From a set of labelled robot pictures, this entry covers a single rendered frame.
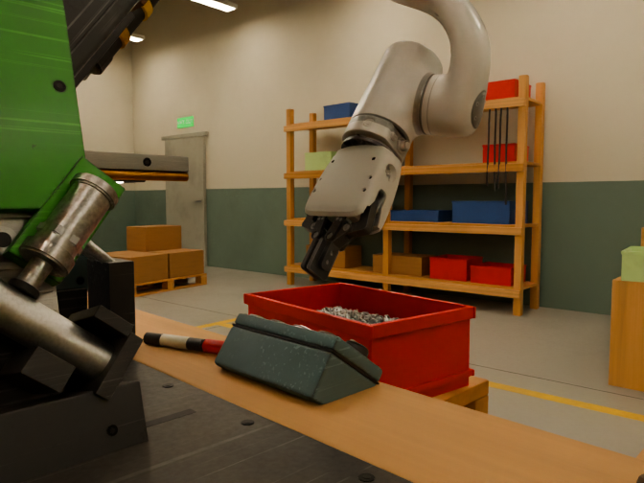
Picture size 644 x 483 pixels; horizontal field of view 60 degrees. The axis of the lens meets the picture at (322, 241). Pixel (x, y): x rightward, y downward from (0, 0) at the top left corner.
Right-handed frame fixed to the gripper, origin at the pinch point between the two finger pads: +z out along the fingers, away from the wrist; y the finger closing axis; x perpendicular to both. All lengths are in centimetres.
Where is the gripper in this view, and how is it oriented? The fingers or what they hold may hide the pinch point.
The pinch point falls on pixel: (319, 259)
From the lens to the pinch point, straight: 65.4
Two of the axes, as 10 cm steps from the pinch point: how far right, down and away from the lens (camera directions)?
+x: -5.8, -5.3, -6.2
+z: -4.1, 8.5, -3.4
